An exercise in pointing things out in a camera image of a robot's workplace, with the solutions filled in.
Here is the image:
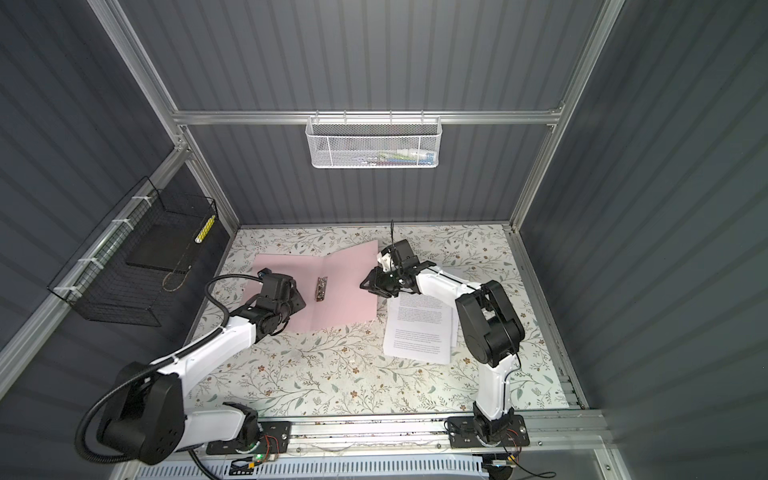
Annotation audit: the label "pink folder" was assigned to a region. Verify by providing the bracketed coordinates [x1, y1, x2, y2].
[251, 241, 378, 333]

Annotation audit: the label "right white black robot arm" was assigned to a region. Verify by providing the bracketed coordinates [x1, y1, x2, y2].
[360, 240, 530, 448]

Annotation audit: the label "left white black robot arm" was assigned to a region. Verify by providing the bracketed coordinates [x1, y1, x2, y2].
[74, 269, 306, 465]

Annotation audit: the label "metal folder clip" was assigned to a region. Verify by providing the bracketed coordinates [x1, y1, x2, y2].
[315, 277, 328, 302]

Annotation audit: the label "stack of printed papers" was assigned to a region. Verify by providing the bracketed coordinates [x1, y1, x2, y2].
[382, 293, 459, 365]

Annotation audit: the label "floral table mat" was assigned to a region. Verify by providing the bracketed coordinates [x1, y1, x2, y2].
[185, 225, 575, 417]

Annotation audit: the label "yellow marker pen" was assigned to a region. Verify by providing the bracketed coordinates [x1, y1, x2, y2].
[194, 214, 217, 244]

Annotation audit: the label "pens in white basket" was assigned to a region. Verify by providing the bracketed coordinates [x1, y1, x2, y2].
[355, 148, 438, 167]

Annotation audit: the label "black foam pad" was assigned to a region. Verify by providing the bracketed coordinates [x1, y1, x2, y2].
[126, 225, 202, 273]

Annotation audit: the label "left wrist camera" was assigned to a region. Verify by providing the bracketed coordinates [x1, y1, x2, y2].
[257, 268, 281, 285]

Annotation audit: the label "white mesh wall basket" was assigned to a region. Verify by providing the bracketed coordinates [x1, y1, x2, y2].
[305, 119, 443, 169]

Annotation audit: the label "black wire wall basket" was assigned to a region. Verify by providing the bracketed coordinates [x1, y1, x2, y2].
[48, 181, 218, 327]

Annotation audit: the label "white vented cable duct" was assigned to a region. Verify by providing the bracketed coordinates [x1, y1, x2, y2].
[134, 455, 490, 480]

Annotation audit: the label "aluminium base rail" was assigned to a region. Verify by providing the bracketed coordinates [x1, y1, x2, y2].
[119, 410, 610, 457]

